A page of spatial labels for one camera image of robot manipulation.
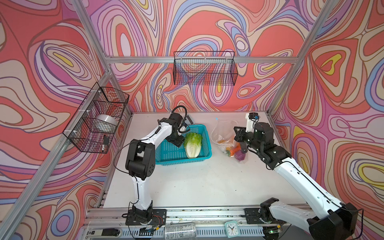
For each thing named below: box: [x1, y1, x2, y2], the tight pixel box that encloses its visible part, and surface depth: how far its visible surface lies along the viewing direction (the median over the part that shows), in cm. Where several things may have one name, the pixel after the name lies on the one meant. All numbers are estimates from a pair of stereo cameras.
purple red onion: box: [234, 150, 246, 162], surface depth 91 cm
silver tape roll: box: [96, 114, 118, 134], surface depth 74 cm
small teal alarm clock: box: [225, 221, 240, 239], surface depth 70 cm
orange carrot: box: [229, 146, 241, 157], surface depth 90 cm
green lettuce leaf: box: [184, 132, 203, 159], surface depth 93 cm
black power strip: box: [86, 228, 122, 239], surface depth 69 cm
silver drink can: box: [164, 223, 197, 240], surface depth 67 cm
